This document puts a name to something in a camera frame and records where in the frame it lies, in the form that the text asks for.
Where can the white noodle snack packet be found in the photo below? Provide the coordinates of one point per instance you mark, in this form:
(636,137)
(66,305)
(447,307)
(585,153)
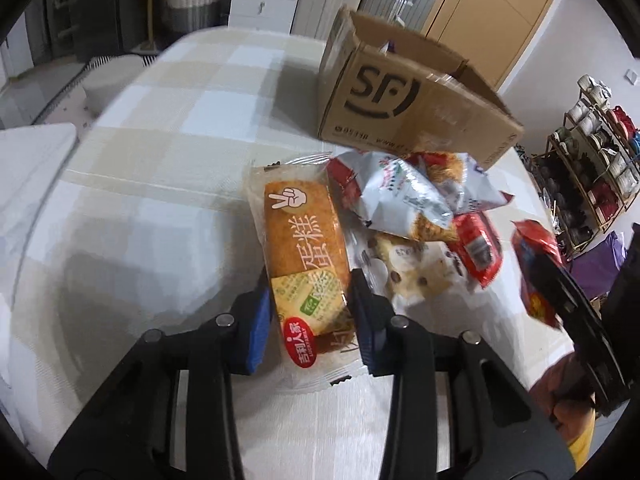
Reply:
(400,190)
(475,185)

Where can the grey round stool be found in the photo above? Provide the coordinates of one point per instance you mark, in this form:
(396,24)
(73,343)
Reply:
(115,80)

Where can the orange cake packet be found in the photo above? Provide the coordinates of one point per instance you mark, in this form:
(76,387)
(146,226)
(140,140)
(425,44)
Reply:
(305,240)

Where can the purple bag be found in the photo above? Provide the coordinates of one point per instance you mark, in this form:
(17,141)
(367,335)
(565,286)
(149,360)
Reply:
(595,270)

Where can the clear chocolate chip bread packet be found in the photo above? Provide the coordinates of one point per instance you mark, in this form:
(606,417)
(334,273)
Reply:
(410,265)

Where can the red snack packet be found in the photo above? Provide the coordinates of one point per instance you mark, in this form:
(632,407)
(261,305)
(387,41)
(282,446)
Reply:
(530,245)
(475,245)

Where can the woven laundry basket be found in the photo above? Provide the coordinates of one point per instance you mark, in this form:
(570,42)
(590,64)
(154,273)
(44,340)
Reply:
(190,5)

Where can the white side table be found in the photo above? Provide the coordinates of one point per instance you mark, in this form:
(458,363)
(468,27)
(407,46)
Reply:
(30,170)

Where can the rows of assorted shoes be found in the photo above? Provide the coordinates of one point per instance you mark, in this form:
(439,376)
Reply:
(587,122)

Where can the metal shoe rack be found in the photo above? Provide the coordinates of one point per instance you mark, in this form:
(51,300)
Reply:
(585,195)

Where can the wooden door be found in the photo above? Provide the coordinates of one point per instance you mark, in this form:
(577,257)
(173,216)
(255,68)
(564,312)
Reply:
(500,20)

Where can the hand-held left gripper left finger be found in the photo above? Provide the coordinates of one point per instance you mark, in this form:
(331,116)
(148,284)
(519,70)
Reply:
(257,330)

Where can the brown cardboard box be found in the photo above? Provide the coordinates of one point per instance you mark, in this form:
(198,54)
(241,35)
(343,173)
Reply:
(380,100)

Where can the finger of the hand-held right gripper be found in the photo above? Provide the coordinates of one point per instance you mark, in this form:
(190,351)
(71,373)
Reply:
(585,330)
(627,290)

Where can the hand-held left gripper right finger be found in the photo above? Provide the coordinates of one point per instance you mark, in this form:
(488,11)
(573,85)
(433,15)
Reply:
(367,330)

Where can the black white patterned rug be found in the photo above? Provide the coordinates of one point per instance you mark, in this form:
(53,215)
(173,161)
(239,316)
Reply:
(82,80)

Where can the person's right hand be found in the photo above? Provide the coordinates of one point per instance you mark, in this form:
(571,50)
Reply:
(565,385)

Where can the person's right forearm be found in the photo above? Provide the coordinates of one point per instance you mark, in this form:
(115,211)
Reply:
(582,442)

